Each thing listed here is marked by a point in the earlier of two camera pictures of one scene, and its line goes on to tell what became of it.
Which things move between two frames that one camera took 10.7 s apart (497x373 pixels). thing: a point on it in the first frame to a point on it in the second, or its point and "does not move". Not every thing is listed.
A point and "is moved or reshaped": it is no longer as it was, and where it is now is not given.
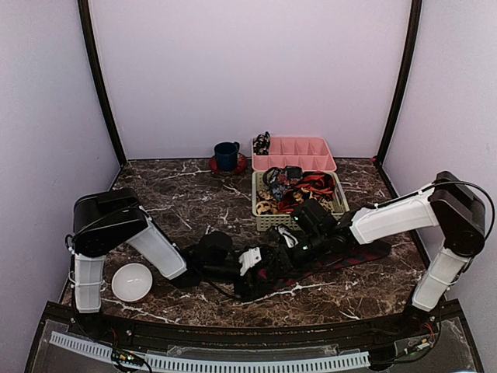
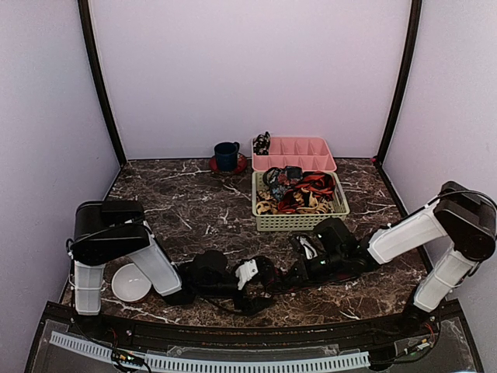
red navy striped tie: (348, 256) is moved or reshaped
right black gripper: (285, 257) to (301, 267)
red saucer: (241, 163) does not move
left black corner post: (85, 21) does not move
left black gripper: (251, 294) to (241, 302)
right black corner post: (415, 13) does not move
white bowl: (132, 282) does not move
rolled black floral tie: (261, 144) does not move
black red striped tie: (321, 183) does not move
